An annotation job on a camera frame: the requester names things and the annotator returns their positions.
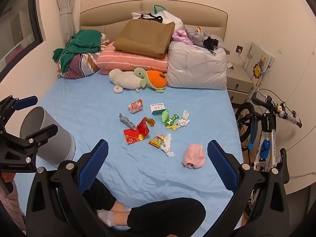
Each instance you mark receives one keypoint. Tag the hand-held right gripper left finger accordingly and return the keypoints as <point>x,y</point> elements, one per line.
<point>95,166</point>

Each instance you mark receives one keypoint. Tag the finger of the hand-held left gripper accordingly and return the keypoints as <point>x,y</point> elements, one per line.
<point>42,133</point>
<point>26,102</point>

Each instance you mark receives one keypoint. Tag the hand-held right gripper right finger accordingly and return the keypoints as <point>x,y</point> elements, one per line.
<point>221,166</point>

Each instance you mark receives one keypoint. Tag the grey round bin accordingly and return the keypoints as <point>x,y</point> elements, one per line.
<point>58,142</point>

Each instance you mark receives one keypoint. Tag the orange white plastic bag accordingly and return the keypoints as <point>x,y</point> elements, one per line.
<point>135,106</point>

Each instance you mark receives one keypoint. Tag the person's left forearm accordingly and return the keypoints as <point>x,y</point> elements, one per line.
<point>11,202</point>

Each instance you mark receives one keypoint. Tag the person's leg in black pants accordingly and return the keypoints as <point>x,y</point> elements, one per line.
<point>167,217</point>
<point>101,192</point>

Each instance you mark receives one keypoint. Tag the pink cloth cap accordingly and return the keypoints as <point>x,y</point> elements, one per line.
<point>193,155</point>

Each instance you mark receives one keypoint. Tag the blue water bottle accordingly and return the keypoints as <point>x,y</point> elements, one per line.
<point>265,148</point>

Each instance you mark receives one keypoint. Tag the white sock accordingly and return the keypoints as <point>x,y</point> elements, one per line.
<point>122,208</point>
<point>108,218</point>

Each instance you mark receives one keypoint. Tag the grey crumpled wrapper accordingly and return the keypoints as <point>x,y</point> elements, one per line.
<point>127,121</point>

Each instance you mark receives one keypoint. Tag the long twisted white tissue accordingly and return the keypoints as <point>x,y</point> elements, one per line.
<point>167,144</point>

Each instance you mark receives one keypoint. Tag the crumpled white tissue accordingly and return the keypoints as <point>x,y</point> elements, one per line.
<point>183,122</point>

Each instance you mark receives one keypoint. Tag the red envelope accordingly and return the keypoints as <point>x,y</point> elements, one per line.
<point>142,129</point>

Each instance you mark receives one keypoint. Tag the pale yellow wrapper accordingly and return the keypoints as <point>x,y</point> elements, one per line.
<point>172,127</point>

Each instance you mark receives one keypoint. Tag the small white tissue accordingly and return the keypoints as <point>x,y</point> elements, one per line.
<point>185,114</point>

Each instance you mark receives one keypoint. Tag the white bicycle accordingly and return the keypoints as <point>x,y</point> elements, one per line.
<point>267,123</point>

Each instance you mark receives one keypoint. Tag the striped cloth bundle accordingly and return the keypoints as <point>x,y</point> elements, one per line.
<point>79,66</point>

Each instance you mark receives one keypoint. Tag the yellow snack packet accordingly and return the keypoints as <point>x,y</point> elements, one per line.
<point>155,141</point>

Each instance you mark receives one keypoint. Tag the green patterned candy wrapper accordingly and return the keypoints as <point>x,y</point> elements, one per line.
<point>171,121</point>

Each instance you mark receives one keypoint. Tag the amber clear wrapper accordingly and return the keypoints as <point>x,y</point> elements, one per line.
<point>149,121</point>

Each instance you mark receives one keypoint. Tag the dark framed window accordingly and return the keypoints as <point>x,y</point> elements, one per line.
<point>14,29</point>

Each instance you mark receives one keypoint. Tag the plain green wrapper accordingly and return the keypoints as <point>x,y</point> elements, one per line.
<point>165,115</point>

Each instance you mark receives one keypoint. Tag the white green small box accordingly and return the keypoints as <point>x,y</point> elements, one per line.
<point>157,108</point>

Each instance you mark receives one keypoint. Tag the green knitted cloth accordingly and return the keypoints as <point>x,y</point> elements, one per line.
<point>84,39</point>

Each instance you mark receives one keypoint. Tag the grey bedside table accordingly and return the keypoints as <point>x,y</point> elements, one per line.
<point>238,81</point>

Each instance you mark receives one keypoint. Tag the white plush toy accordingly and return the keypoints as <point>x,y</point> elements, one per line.
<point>126,79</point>

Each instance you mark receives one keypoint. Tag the grey pillow in plastic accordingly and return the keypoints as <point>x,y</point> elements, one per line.
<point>197,66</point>

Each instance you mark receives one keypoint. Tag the lion printed board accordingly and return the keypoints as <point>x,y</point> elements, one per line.
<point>258,69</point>

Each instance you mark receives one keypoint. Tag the white curtain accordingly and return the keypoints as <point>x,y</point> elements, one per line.
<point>66,5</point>

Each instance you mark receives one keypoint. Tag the green orange turtle plush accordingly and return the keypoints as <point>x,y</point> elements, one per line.
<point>155,77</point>

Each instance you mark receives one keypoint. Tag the pink striped quilt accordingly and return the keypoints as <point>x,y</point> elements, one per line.
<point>128,60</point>

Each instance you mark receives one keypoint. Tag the black cloth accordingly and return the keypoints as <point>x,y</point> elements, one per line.
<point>211,43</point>

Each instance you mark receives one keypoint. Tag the brown pillow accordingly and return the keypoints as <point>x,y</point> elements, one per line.
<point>143,37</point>

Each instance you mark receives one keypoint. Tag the pink puffy jacket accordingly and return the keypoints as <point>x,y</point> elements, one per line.
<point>181,35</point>

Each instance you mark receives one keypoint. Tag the wall socket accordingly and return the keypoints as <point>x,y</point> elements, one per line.
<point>239,49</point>

